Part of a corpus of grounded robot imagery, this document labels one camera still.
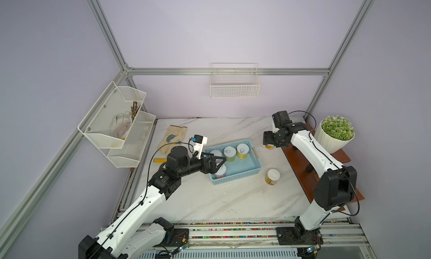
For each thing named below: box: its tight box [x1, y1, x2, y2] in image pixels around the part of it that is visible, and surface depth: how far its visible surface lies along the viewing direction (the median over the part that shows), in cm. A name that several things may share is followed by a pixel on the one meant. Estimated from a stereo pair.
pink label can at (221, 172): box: [214, 163, 227, 179], surface depth 90 cm
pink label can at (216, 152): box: [209, 149, 223, 157], surface depth 99 cm
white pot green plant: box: [313, 115, 356, 155], surface depth 69 cm
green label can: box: [223, 145, 237, 163], surface depth 98 cm
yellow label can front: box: [236, 143, 250, 160], surface depth 100 cm
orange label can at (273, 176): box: [265, 168, 281, 186], surface depth 88 cm
